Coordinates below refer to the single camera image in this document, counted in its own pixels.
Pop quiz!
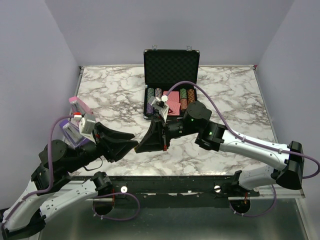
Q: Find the grey poker chip stack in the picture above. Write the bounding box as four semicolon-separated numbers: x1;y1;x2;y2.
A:
154;88;162;99

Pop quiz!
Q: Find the pink playing card deck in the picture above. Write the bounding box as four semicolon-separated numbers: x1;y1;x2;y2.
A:
166;91;181;116

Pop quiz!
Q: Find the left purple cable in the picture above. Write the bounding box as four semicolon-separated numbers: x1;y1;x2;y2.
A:
0;112;141;232

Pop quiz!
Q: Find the purple cable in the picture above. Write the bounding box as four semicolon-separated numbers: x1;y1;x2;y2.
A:
0;112;141;232
163;81;320;218

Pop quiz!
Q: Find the purple poker chip stack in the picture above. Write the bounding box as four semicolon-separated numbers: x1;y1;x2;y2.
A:
146;103;154;116

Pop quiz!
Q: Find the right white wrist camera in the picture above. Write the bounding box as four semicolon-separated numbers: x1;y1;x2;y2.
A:
147;95;170;123

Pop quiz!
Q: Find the purple metronome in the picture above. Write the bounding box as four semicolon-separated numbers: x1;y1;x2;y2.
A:
59;119;90;148

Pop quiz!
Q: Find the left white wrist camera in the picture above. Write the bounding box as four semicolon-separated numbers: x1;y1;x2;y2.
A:
78;113;96;143

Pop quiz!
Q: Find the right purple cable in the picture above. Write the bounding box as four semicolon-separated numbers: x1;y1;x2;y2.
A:
163;81;320;218

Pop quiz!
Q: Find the aluminium extrusion frame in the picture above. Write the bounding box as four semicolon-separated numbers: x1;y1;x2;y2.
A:
29;174;311;240

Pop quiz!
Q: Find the orange poker chip stack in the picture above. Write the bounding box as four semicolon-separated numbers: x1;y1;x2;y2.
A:
187;89;195;104

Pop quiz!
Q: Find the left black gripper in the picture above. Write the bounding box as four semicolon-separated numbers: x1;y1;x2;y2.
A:
66;121;140;173

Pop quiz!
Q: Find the green poker chip stack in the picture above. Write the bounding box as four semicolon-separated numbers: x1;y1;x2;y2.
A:
147;87;155;102

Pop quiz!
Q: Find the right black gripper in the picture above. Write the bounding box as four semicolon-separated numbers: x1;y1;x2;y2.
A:
135;114;200;154

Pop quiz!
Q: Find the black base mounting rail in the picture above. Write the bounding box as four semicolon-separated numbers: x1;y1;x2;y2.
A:
82;174;263;210

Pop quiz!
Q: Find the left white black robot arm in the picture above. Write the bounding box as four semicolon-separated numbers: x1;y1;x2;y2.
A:
1;122;138;240

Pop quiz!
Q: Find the black poker chip case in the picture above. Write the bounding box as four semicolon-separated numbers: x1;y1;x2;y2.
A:
143;47;200;120

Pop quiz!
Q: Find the pink metronome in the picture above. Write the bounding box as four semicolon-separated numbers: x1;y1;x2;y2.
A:
68;96;93;125

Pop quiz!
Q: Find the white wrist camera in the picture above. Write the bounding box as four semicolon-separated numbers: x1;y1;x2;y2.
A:
78;113;96;143
147;95;170;123

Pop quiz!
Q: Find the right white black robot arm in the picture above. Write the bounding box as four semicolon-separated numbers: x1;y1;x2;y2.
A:
134;101;304;196

